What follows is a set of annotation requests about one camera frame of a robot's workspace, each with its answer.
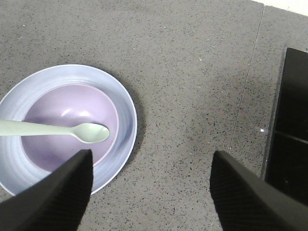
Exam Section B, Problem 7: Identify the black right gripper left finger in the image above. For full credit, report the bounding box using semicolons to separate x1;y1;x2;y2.
0;150;93;231

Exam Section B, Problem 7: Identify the light blue plate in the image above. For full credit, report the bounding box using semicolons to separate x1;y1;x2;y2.
0;64;137;195

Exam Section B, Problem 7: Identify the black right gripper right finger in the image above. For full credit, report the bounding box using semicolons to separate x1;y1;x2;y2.
210;151;308;231

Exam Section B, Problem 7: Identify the purple plastic bowl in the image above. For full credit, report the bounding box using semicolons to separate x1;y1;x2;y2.
21;84;119;171

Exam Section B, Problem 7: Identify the black cooktop panel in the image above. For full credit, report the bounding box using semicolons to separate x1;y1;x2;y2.
262;48;308;205

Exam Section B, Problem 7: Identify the light green plastic spoon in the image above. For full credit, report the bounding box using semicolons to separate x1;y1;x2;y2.
0;120;110;143

